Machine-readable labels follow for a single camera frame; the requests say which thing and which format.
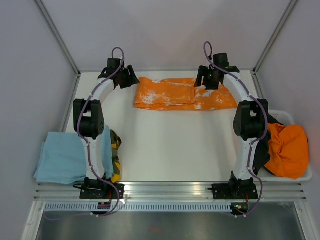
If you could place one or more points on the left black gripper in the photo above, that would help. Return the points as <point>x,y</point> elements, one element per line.
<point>132,80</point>

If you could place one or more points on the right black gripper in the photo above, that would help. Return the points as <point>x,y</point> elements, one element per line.
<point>204,71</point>

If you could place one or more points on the orange white tie-dye trousers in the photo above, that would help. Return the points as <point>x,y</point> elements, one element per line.
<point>180,94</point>

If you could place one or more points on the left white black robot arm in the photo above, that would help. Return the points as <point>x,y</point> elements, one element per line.
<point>89,123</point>

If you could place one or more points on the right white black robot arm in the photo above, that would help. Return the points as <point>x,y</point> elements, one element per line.
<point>250,124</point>

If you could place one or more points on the camouflage yellow folded trousers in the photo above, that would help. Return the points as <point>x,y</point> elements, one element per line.
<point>116,143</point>

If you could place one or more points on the light blue folded trousers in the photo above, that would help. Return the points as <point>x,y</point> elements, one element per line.
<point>62,159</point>

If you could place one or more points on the white plastic laundry basket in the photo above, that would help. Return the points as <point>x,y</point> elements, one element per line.
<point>286,119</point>

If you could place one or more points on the black garment in basket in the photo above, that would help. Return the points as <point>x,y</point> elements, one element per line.
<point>261,156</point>

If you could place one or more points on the plain orange garment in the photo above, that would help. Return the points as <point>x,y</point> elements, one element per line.
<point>288,150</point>

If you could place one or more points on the right aluminium frame post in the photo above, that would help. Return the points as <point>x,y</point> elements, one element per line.
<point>275,34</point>

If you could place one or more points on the aluminium frame post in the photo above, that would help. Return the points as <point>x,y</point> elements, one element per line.
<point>56,35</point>
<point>275,34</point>

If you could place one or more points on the left aluminium frame post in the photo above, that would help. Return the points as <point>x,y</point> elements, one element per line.
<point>56,35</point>

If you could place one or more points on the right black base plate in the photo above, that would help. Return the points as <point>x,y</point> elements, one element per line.
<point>224,191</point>

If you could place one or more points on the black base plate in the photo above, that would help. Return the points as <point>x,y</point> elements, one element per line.
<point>224,191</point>
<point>109,193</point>

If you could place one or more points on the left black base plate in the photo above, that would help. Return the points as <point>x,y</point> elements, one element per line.
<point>109,193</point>

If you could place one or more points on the aluminium mounting rail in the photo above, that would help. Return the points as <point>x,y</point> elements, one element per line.
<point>171,192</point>

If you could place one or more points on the white slotted cable duct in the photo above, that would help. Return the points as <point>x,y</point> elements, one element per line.
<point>220,207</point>

